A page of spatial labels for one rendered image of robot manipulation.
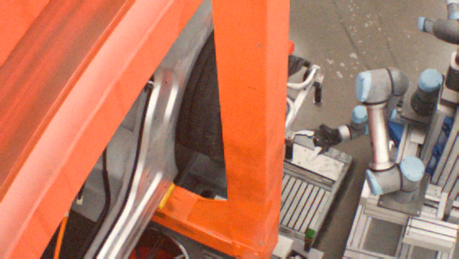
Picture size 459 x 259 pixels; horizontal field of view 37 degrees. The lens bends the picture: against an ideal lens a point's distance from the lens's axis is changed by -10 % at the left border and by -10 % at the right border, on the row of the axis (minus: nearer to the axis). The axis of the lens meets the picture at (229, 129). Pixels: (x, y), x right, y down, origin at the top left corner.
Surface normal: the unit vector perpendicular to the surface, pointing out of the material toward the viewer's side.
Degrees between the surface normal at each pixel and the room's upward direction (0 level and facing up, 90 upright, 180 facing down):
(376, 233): 0
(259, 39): 90
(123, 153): 7
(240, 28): 90
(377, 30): 0
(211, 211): 36
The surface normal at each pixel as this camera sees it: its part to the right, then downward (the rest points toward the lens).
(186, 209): -0.04, -0.52
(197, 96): -0.34, 0.18
